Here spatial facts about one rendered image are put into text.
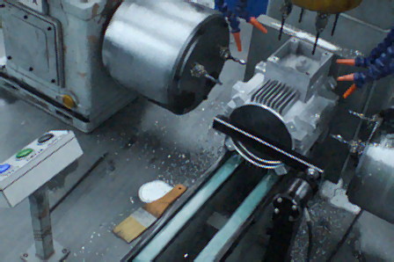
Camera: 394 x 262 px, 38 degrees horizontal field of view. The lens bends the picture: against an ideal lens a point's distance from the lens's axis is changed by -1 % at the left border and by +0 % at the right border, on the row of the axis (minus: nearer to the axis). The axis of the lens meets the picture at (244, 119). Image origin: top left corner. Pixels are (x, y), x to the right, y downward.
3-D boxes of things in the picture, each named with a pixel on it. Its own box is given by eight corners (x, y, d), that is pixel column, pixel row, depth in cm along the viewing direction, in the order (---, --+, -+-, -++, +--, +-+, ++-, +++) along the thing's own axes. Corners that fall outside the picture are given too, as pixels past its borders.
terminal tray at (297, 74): (285, 62, 132) (291, 35, 128) (327, 81, 129) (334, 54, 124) (259, 86, 124) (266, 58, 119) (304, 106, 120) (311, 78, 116)
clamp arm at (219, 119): (324, 175, 116) (217, 121, 124) (328, 164, 114) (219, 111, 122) (317, 185, 114) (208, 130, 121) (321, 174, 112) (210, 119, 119)
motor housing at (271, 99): (259, 106, 143) (272, 41, 131) (327, 140, 137) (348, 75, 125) (215, 149, 129) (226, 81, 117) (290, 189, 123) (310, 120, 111)
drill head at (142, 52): (123, 38, 159) (125, -48, 143) (237, 91, 147) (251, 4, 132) (57, 78, 141) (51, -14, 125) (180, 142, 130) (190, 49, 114)
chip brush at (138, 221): (175, 182, 136) (175, 179, 136) (191, 192, 134) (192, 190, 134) (111, 232, 122) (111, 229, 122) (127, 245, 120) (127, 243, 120)
